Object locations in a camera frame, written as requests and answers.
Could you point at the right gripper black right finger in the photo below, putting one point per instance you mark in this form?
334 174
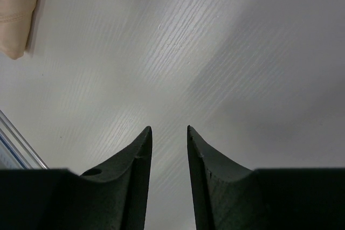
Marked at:
227 195

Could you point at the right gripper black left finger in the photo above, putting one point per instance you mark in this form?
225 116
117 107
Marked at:
111 195

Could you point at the peach cloth napkin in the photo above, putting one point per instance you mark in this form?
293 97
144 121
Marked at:
16 16

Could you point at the front aluminium rail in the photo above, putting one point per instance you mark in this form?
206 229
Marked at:
16 153

